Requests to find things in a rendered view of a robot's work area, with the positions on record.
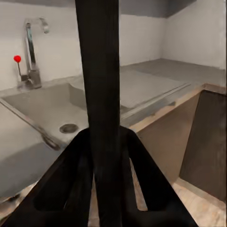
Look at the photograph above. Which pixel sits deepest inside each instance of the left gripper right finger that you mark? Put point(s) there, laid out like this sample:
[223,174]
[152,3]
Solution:
[165,209]

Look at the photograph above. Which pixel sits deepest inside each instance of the poster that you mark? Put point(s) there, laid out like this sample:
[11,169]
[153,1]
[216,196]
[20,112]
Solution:
[99,47]

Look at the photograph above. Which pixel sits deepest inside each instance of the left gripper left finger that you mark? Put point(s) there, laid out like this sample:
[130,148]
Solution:
[61,198]

